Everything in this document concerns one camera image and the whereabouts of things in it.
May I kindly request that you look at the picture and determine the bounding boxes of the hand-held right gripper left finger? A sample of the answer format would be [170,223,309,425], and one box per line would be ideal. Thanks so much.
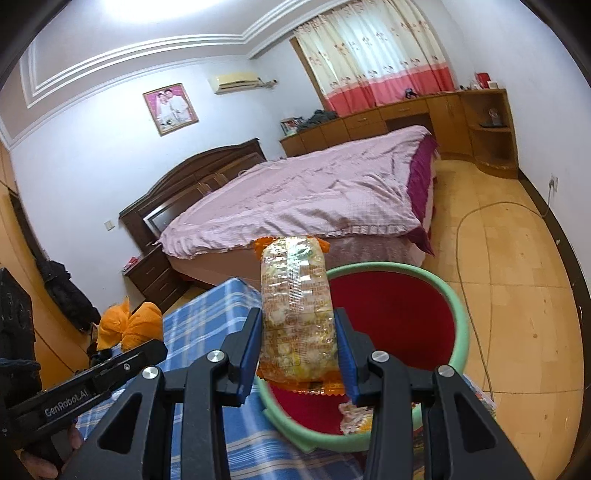
[62,307,264,480]

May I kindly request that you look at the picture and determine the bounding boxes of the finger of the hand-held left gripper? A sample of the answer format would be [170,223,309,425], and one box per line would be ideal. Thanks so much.
[90,339,168,394]

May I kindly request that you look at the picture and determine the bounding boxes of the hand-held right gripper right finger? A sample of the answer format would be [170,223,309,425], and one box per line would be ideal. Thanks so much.
[333,307,536,480]

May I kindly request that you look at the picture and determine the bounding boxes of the instant noodle packet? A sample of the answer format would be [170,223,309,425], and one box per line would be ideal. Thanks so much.
[254,234,349,397]

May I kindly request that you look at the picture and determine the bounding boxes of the red bin with green rim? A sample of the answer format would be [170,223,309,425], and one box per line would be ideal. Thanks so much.
[255,261,471,453]

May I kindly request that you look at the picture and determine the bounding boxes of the person's left hand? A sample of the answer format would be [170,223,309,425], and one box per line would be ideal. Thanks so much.
[21,426,84,480]

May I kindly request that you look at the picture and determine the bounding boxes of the orange cloth bundle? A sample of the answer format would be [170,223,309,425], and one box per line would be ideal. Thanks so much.
[96,296,163,354]

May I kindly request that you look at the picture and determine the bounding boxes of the crumpled patterned wrapper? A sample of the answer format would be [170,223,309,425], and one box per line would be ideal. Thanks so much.
[338,401,376,435]

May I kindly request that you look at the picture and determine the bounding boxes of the blue plaid blanket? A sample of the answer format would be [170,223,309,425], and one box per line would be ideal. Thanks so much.
[76,277,370,480]

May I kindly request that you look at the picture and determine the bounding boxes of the light wooden wardrobe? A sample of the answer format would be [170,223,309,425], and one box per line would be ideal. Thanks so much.
[0,143,102,384]

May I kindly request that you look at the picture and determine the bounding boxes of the dark wooden nightstand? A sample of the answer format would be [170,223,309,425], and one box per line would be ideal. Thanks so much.
[122,244,192,315]

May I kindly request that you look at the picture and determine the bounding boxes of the black hanging clothing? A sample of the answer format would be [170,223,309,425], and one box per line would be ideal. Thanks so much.
[36,260,101,330]

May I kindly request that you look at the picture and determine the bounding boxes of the pink bed cover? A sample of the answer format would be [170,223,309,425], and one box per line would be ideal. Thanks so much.
[157,126,432,259]

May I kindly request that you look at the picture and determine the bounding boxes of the bed with pink cover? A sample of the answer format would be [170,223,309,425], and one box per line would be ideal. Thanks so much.
[168,134,439,289]

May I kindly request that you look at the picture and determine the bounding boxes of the dark wooden headboard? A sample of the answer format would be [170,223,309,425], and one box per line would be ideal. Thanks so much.
[119,137,267,247]

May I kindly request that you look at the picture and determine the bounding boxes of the wooden window cabinet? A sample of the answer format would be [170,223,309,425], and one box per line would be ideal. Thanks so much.
[278,90,465,160]

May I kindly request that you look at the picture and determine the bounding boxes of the dark clothes pile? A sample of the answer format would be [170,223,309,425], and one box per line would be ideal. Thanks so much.
[305,109,342,125]

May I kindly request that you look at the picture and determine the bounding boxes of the wooden corner shelf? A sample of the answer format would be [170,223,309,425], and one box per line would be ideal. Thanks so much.
[462,88,520,179]

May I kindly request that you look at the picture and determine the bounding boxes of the white air conditioner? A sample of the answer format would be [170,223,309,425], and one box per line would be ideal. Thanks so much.
[208,70,279,96]

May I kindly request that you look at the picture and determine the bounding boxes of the cream and red curtain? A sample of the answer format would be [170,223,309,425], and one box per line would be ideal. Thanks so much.
[293,0,455,118]

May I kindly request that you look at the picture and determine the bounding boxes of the floor cable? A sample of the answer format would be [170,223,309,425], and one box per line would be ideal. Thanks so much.
[455,200,550,402]

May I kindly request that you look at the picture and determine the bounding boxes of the framed wall picture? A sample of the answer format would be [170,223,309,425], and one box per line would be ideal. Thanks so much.
[142,82,200,137]

